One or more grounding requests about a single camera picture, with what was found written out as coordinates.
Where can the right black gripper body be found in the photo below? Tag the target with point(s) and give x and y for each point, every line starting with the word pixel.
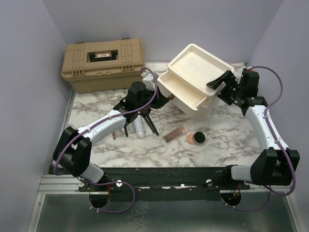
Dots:
pixel 231 91

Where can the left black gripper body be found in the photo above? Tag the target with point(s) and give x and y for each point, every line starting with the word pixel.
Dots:
pixel 149 96

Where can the black fan makeup brush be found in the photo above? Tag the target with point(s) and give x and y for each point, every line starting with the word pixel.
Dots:
pixel 145 114

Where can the cream top drawer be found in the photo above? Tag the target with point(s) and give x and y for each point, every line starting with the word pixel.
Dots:
pixel 186 97

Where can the cream drawer organizer cabinet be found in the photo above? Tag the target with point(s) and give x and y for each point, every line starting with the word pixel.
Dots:
pixel 198 67

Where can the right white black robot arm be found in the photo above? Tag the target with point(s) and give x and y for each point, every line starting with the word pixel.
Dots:
pixel 276 164

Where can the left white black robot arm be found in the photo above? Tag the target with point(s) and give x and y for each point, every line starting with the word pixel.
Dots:
pixel 73 149

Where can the black round makeup brush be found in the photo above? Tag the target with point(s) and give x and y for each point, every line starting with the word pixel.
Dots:
pixel 126 132

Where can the orange makeup sponge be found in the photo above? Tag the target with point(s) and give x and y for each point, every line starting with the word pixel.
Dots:
pixel 190 139

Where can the white cosmetic bottle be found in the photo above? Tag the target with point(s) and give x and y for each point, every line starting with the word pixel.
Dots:
pixel 139 127

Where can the tan plastic toolbox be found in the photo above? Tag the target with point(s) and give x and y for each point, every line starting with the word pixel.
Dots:
pixel 91 67

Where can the brown eyeshadow palette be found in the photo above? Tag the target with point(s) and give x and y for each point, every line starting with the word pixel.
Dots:
pixel 174 134

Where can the black round compact jar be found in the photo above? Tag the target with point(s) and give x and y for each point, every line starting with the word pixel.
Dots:
pixel 199 137

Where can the black mounting rail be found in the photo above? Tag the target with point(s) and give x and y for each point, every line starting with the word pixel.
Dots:
pixel 164 184

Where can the aluminium extrusion rail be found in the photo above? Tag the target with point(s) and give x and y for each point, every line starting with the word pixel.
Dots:
pixel 52 184

